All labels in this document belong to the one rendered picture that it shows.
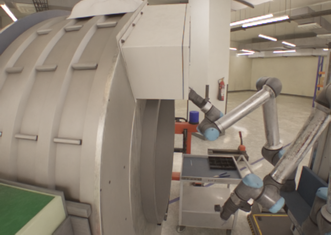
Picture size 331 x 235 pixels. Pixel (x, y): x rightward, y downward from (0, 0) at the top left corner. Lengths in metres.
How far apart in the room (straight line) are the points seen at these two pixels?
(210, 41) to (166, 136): 3.00
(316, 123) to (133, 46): 0.84
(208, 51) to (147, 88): 3.56
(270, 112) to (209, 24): 2.95
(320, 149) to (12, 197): 1.53
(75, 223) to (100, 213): 0.05
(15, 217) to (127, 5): 0.62
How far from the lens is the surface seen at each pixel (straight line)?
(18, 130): 0.52
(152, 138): 0.62
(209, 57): 4.04
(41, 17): 0.91
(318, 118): 0.98
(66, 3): 5.94
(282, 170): 1.06
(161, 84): 0.48
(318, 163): 1.54
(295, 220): 1.41
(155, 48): 0.42
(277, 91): 1.33
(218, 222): 2.03
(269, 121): 1.53
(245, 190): 0.98
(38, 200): 0.40
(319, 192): 1.20
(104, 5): 0.69
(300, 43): 13.31
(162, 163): 1.40
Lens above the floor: 1.56
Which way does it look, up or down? 12 degrees down
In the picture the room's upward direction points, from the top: straight up
